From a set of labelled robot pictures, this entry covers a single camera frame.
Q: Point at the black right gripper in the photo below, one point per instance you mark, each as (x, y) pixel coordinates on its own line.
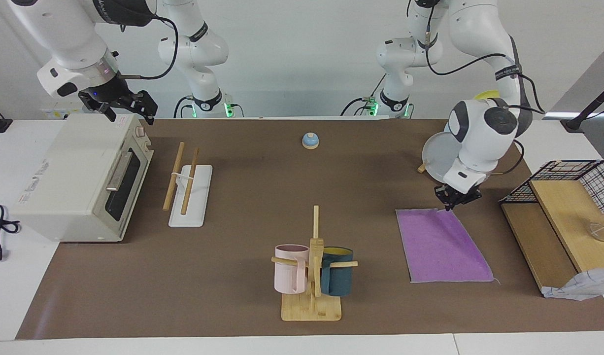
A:
(110, 93)

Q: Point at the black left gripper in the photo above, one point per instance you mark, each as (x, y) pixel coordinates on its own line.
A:
(458, 195)

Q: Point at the purple towel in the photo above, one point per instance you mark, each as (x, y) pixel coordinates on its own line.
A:
(440, 246)

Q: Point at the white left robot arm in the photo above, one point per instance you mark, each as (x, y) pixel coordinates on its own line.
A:
(484, 133)

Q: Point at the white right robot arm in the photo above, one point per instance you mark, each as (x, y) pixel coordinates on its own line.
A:
(70, 34)

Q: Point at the white rack with wooden bars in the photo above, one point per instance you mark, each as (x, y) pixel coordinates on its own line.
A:
(191, 207)

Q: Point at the grey plate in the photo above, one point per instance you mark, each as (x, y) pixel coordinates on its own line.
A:
(437, 158)

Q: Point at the white power strip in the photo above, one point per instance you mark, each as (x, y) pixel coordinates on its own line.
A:
(60, 111)

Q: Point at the beige toaster oven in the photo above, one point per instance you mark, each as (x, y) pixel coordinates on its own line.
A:
(70, 172)

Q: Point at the wooden shelf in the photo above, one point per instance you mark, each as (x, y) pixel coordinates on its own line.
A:
(563, 212)

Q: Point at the yellow plate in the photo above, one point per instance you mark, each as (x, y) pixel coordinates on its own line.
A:
(486, 94)

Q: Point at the dark teal mug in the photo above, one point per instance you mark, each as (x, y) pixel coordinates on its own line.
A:
(339, 278)

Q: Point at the clear glass object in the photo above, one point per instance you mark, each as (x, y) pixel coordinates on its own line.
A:
(600, 231)

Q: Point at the blue call bell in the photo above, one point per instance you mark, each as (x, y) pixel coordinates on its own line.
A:
(310, 142)

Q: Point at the white marbled cloth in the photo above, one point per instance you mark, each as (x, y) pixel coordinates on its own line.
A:
(583, 288)

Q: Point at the wooden mug tree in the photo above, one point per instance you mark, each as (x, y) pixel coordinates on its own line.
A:
(312, 308)

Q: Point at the pink mug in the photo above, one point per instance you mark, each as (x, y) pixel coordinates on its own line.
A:
(287, 276)

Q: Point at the brown table mat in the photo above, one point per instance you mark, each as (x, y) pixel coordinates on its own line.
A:
(233, 276)

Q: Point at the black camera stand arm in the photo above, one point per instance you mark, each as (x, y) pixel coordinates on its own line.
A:
(595, 103)

